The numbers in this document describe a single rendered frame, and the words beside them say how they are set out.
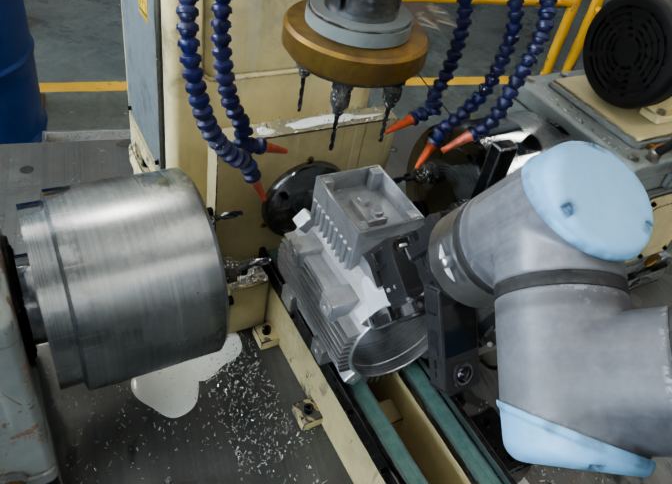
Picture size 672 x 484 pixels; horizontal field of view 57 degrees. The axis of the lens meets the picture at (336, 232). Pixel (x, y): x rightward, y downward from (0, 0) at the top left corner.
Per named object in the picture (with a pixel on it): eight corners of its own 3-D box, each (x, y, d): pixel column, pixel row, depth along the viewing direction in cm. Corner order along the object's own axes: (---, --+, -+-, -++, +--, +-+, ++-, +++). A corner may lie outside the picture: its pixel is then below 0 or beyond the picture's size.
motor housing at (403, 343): (270, 296, 95) (282, 202, 83) (374, 268, 104) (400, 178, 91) (328, 401, 83) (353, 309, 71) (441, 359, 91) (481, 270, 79)
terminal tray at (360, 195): (307, 216, 87) (313, 176, 82) (371, 202, 92) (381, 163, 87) (346, 275, 80) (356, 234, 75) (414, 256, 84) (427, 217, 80)
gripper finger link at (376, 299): (361, 283, 75) (395, 262, 67) (377, 330, 74) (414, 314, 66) (338, 289, 74) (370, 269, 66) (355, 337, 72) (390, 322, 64)
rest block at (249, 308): (214, 309, 107) (216, 261, 99) (251, 299, 110) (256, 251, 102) (226, 335, 103) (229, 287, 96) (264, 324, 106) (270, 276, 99)
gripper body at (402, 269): (418, 240, 69) (479, 201, 58) (445, 313, 67) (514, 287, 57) (359, 255, 66) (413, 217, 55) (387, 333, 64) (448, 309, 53)
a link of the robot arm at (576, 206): (560, 254, 37) (546, 111, 41) (451, 300, 48) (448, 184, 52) (676, 276, 40) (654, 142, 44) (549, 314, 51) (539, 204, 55)
